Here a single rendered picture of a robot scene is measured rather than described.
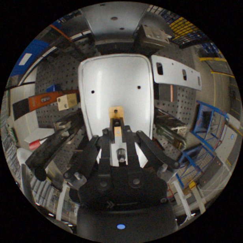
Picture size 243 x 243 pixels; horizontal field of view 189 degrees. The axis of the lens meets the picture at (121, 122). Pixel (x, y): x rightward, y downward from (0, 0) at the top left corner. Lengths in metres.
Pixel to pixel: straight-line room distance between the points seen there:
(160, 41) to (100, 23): 0.16
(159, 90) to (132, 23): 0.24
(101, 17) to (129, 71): 0.19
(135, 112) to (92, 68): 0.18
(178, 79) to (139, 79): 0.15
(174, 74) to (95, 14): 0.29
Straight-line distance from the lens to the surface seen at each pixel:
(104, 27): 0.25
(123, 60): 0.25
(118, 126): 0.23
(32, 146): 0.28
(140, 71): 0.25
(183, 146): 0.24
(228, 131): 7.87
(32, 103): 0.18
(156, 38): 0.27
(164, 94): 0.30
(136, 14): 0.22
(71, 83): 0.62
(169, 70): 0.31
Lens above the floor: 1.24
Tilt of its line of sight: 68 degrees down
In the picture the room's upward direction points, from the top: 169 degrees clockwise
